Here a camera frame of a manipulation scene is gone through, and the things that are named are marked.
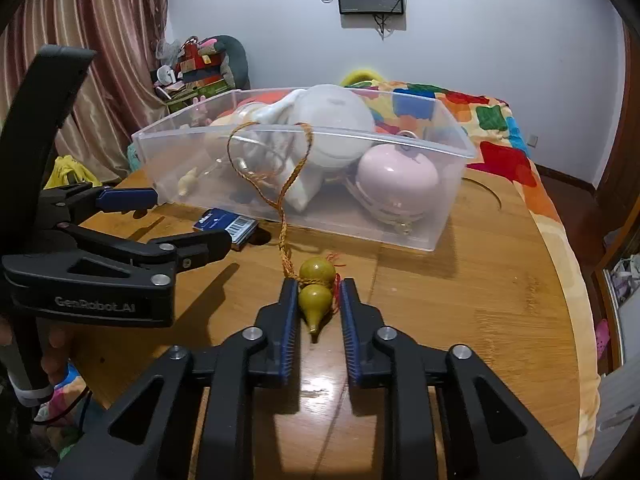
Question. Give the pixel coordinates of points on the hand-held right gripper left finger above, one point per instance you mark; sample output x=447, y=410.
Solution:
x=287, y=330

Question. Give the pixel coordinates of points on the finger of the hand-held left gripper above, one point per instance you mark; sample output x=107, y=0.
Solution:
x=125, y=199
x=200, y=247

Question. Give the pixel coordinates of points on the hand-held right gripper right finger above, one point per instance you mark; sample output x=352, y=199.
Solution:
x=350, y=330

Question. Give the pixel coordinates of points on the beige seashell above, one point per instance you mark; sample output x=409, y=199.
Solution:
x=187, y=182

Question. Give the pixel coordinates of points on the beige jar with clear lid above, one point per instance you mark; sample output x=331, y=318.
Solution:
x=225, y=120

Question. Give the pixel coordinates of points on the pink round jar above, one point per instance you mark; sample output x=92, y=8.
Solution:
x=395, y=175

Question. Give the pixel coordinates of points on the clear plastic bin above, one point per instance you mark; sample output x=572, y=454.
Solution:
x=450, y=195

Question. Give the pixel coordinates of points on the white round container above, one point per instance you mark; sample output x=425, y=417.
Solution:
x=335, y=115

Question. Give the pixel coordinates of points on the wooden desktop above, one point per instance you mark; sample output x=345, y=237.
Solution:
x=475, y=310

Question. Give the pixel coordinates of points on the person's left hand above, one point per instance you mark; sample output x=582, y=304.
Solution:
x=52, y=355

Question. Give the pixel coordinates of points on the blue card box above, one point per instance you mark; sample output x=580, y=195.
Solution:
x=220, y=220

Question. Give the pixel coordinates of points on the yellow cloth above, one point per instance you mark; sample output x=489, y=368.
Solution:
x=70, y=170

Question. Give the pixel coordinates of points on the striped pink curtain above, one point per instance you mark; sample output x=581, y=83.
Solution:
x=100, y=35

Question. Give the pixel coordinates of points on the pile of toys and boxes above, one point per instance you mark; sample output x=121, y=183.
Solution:
x=192, y=67

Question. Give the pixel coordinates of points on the grey-green chair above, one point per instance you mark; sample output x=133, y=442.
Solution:
x=232, y=52

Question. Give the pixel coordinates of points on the colourful patchwork blanket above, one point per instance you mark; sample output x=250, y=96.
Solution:
x=500, y=160

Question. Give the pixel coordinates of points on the pink slipper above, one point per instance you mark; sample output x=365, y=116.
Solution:
x=602, y=337

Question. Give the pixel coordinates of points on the wall socket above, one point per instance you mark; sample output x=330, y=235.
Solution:
x=533, y=139

